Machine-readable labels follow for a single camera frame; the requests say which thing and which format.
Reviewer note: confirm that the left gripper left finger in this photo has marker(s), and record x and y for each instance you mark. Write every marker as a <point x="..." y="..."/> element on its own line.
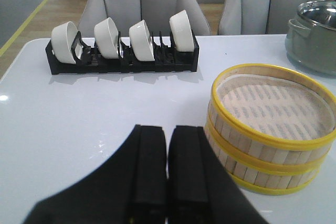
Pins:
<point x="129" y="187"/>

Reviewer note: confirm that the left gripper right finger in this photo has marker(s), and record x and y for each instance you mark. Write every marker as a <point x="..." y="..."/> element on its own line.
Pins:
<point x="200" y="189"/>

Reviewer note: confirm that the bamboo steamer drawer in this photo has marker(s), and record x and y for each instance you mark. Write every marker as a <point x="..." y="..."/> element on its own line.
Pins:
<point x="254" y="178"/>
<point x="257" y="145"/>

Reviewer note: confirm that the upper drawer cloth liner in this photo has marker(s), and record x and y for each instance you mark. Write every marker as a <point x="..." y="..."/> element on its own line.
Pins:
<point x="276" y="107"/>

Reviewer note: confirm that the black bowl rack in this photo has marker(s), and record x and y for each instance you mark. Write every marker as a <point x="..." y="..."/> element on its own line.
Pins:
<point x="166" y="59"/>

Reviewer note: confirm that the white bowl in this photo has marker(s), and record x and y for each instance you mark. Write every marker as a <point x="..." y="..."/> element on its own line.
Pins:
<point x="181" y="31"/>
<point x="106" y="36"/>
<point x="141" y="41"/>
<point x="62" y="37"/>

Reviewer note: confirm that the grey electric cooking pot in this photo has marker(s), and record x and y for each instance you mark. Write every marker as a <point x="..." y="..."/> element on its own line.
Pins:
<point x="310" y="40"/>

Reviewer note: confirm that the left grey chair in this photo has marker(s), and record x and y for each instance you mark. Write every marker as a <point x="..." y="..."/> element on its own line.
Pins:
<point x="156" y="14"/>

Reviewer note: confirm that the grey chair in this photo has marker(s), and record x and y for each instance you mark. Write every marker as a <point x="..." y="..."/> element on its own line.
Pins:
<point x="156" y="14"/>
<point x="257" y="17"/>

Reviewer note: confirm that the right grey chair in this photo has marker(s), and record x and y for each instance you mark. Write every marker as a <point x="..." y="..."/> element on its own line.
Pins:
<point x="257" y="17"/>

